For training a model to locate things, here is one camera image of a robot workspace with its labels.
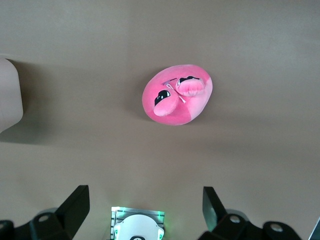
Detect aluminium frame post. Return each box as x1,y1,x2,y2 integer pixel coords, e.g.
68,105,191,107
309,219,320,240

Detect white box lid grey clips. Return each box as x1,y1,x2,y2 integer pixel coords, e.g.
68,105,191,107
0,57,24,135

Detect brown table cover cloth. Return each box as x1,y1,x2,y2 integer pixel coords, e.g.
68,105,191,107
0,0,320,240

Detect pink plush toy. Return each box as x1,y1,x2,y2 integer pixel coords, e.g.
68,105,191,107
141,64,214,127

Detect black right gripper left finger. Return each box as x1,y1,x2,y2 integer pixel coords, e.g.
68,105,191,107
0,184,90,240

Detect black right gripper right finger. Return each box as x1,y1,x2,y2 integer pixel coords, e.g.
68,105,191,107
198,186,302,240

